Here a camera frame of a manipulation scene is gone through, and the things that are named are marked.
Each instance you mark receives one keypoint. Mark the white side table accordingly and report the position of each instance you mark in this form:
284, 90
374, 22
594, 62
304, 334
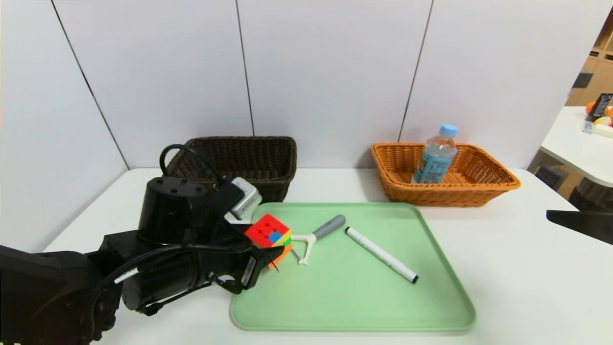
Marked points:
574, 146

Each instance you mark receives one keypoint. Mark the black left camera bracket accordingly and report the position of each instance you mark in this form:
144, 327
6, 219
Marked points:
222, 201

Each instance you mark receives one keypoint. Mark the yellow toy fruit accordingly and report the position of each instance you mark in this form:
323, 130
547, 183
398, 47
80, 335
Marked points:
602, 121

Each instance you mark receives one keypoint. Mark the grey wall box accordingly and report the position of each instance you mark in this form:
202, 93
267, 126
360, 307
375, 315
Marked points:
581, 80

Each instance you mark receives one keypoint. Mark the wooden shelf unit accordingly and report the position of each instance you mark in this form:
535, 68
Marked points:
598, 76

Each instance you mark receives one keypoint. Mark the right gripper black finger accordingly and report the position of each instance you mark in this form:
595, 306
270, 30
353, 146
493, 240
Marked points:
594, 223

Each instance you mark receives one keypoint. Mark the green plastic tray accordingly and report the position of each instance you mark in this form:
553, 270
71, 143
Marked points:
359, 306

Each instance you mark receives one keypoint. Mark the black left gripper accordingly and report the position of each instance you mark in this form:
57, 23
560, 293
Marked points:
249, 272

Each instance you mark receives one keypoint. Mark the black carton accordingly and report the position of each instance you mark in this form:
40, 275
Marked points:
602, 105

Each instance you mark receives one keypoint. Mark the black chair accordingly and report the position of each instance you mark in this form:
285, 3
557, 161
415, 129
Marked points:
596, 196

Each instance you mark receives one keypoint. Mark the brown cabinet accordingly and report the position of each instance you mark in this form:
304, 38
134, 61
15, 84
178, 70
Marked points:
565, 184

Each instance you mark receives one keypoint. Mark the white tube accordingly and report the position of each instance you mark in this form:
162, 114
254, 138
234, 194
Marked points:
604, 132

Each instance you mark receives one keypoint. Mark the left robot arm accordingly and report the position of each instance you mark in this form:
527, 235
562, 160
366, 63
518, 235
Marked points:
172, 211

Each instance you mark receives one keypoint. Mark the colourful puzzle cube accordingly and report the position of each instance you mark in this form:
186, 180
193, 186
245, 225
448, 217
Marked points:
266, 230

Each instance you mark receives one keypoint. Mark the clear water bottle blue cap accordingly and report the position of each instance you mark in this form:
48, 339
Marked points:
433, 163

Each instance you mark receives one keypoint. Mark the small clear container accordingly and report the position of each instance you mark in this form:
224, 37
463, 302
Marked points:
587, 127

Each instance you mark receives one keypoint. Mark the white marker pen black cap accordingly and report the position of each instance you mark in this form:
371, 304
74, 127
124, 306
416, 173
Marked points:
380, 254

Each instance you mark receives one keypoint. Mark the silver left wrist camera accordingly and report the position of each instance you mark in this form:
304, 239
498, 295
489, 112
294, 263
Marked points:
246, 199

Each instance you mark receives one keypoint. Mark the orange fruit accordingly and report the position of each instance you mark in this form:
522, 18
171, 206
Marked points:
590, 108

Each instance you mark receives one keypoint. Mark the orange wicker basket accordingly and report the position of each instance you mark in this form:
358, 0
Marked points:
455, 194

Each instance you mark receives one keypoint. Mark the dark brown wicker basket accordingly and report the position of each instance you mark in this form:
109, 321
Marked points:
268, 163

